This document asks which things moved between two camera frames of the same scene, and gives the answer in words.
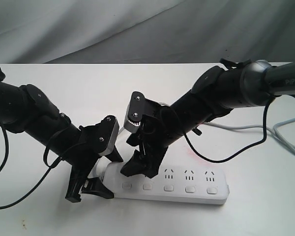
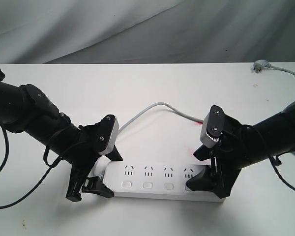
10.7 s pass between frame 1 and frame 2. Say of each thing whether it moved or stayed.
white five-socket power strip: stayed
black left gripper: stayed
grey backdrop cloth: stayed
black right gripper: moved
